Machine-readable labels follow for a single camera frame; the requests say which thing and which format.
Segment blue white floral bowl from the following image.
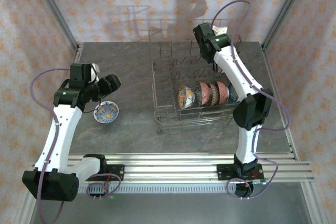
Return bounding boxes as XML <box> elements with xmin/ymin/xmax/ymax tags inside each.
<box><xmin>227</xmin><ymin>83</ymin><xmax>239</xmax><ymax>103</ymax></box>

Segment orange blue floral bowl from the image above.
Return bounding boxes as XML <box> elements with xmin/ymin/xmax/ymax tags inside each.
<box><xmin>178</xmin><ymin>84</ymin><xmax>196</xmax><ymax>110</ymax></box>

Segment blue bowl orange flowers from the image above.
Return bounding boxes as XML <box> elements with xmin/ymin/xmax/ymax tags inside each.
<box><xmin>93</xmin><ymin>100</ymin><xmax>120</xmax><ymax>124</ymax></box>

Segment grey metal panel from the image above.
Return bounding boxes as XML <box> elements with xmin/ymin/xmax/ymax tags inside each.
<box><xmin>28</xmin><ymin>192</ymin><xmax>313</xmax><ymax>224</ymax></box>

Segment aluminium side rail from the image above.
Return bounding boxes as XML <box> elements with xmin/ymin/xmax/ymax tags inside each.
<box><xmin>264</xmin><ymin>45</ymin><xmax>300</xmax><ymax>162</ymax></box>
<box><xmin>41</xmin><ymin>44</ymin><xmax>84</xmax><ymax>163</ymax></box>

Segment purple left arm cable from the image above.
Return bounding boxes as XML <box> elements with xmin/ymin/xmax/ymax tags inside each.
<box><xmin>29</xmin><ymin>68</ymin><xmax>123</xmax><ymax>224</ymax></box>

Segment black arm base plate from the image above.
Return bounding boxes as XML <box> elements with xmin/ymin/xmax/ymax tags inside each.
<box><xmin>217</xmin><ymin>163</ymin><xmax>264</xmax><ymax>182</ymax></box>
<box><xmin>104</xmin><ymin>165</ymin><xmax>125</xmax><ymax>182</ymax></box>

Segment aluminium frame post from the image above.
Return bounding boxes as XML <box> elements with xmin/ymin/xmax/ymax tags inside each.
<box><xmin>28</xmin><ymin>0</ymin><xmax>79</xmax><ymax>51</ymax></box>
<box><xmin>263</xmin><ymin>0</ymin><xmax>313</xmax><ymax>49</ymax></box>

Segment grey wire dish rack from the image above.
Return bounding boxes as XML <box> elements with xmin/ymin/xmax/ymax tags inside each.
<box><xmin>148</xmin><ymin>18</ymin><xmax>244</xmax><ymax>135</ymax></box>

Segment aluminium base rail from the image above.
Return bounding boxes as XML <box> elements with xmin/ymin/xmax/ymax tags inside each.
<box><xmin>26</xmin><ymin>152</ymin><xmax>316</xmax><ymax>184</ymax></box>

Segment grey slotted cable duct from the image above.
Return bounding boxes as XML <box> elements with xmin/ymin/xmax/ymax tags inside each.
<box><xmin>39</xmin><ymin>184</ymin><xmax>237</xmax><ymax>195</ymax></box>

